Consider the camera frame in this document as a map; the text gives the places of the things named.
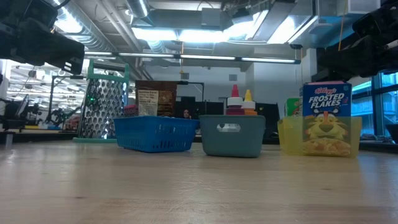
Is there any blue Frosted Flakes cereal box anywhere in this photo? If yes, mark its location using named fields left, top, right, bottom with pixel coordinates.
left=300, top=81, right=353, bottom=157

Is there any blue slotted plastic basket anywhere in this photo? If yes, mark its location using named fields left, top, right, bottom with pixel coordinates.
left=113, top=115, right=200, bottom=154

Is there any distant black robot rig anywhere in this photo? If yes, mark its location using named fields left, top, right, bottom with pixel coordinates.
left=46, top=75, right=85, bottom=127

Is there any dark window frame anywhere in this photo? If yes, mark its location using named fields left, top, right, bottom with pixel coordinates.
left=351, top=71, right=398, bottom=141

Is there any green Apple Jacks cereal box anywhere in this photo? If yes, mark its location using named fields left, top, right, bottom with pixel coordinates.
left=284, top=97, right=302, bottom=118

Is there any black desk partition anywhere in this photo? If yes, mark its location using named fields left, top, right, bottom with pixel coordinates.
left=174, top=96, right=225, bottom=119

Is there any metal box grater teal frame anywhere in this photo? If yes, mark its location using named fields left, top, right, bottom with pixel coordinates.
left=73, top=58, right=131, bottom=143

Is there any black office chair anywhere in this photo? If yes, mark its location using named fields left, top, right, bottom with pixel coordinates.
left=0, top=94, right=32, bottom=131

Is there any yellow squeeze bottle white cap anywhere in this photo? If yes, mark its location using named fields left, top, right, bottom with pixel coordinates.
left=241, top=89, right=258, bottom=116

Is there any brown foil food packet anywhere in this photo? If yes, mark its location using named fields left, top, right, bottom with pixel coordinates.
left=134, top=80, right=178, bottom=118

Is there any spiral silver air duct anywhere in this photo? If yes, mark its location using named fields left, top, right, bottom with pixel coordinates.
left=52, top=0, right=116, bottom=52

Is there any rectangular silver air duct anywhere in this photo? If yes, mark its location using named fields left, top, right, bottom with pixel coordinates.
left=251, top=9, right=320, bottom=44

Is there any yellow translucent plastic bin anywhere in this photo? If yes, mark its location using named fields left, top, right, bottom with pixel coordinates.
left=277, top=115, right=363, bottom=158

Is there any white ceiling unit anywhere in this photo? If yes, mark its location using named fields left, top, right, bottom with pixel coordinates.
left=317, top=0, right=382, bottom=16

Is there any black rectangular frame stand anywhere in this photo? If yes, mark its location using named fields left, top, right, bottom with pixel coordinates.
left=177, top=80, right=205, bottom=102

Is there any yellow hanging cord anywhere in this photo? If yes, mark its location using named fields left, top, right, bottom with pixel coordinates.
left=338, top=0, right=348, bottom=50

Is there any long ceiling light bar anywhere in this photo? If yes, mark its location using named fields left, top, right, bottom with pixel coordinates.
left=83, top=51, right=302, bottom=65

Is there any grey-green plastic bin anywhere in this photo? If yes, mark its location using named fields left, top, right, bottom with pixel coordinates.
left=198, top=114, right=267, bottom=159

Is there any small round red-white jar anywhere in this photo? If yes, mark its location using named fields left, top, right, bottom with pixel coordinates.
left=225, top=84, right=246, bottom=116

